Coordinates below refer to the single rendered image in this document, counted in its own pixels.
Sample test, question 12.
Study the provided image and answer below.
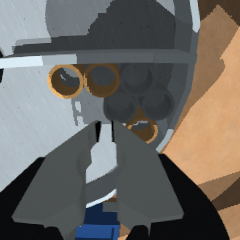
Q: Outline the bronze bushing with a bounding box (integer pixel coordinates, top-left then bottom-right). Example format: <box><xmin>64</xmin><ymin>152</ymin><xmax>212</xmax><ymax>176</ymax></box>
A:
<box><xmin>125</xmin><ymin>107</ymin><xmax>158</xmax><ymax>144</ymax></box>
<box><xmin>47</xmin><ymin>64</ymin><xmax>86</xmax><ymax>99</ymax></box>
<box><xmin>83</xmin><ymin>63</ymin><xmax>120</xmax><ymax>98</ymax></box>

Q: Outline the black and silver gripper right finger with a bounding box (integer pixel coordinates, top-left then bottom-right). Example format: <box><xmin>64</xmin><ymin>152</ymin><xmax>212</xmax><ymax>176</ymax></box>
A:
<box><xmin>111</xmin><ymin>120</ymin><xmax>230</xmax><ymax>240</ymax></box>

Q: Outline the blue open crate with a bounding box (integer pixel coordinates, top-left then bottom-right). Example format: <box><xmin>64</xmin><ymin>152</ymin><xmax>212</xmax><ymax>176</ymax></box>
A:
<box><xmin>75</xmin><ymin>202</ymin><xmax>120</xmax><ymax>240</ymax></box>

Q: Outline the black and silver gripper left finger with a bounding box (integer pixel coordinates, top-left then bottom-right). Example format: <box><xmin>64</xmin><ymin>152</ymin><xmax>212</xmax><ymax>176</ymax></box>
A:
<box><xmin>0</xmin><ymin>120</ymin><xmax>101</xmax><ymax>240</ymax></box>

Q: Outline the grey metal bushing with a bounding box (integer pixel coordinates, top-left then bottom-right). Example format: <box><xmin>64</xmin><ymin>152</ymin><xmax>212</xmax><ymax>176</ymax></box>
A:
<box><xmin>119</xmin><ymin>63</ymin><xmax>156</xmax><ymax>97</ymax></box>
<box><xmin>103</xmin><ymin>85</ymin><xmax>137</xmax><ymax>124</ymax></box>
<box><xmin>138</xmin><ymin>82</ymin><xmax>175</xmax><ymax>121</ymax></box>

